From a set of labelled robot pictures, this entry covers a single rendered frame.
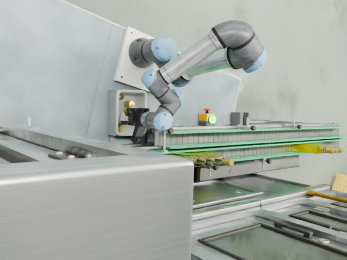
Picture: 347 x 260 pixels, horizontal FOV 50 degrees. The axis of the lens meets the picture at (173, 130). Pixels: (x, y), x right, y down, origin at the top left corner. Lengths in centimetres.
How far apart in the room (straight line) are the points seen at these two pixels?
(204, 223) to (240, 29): 75
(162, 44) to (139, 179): 145
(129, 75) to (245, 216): 88
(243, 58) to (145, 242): 127
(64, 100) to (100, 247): 148
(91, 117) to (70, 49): 33
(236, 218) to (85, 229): 123
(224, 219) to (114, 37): 102
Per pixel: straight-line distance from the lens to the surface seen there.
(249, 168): 237
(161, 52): 172
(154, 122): 155
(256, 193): 175
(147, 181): 31
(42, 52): 174
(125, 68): 187
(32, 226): 28
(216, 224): 143
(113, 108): 180
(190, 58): 150
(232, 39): 149
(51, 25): 177
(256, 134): 239
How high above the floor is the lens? 239
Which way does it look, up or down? 52 degrees down
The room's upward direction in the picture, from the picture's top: 97 degrees clockwise
